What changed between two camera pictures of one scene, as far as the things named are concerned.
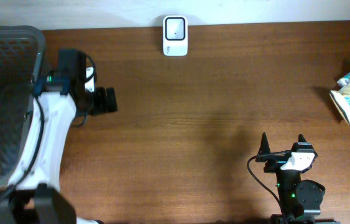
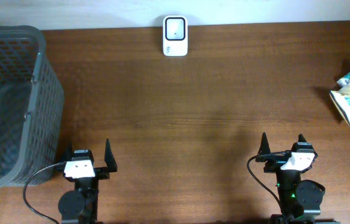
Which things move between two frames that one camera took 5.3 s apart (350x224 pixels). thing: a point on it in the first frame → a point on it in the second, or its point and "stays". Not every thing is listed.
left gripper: (101, 106) → (101, 173)
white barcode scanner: (175, 38) stays
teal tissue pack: (348, 78) stays
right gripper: (275, 161) stays
